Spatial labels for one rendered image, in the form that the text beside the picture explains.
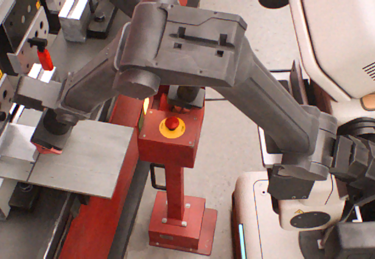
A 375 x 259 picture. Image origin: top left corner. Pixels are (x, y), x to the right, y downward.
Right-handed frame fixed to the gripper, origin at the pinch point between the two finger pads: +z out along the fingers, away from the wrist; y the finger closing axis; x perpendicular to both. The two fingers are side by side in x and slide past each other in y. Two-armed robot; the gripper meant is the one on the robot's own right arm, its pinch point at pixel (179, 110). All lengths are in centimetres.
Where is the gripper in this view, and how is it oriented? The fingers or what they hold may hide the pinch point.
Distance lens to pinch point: 152.9
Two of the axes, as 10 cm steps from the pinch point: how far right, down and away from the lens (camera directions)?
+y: -9.6, -2.7, -1.1
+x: -1.7, 8.2, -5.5
